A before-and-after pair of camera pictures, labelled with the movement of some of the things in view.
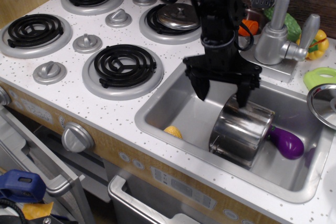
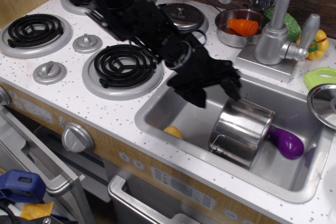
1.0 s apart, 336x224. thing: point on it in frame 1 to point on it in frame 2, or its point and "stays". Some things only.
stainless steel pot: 238,133 stays
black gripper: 222,58 to 196,70
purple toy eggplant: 290,146 stays
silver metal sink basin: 173,109 stays
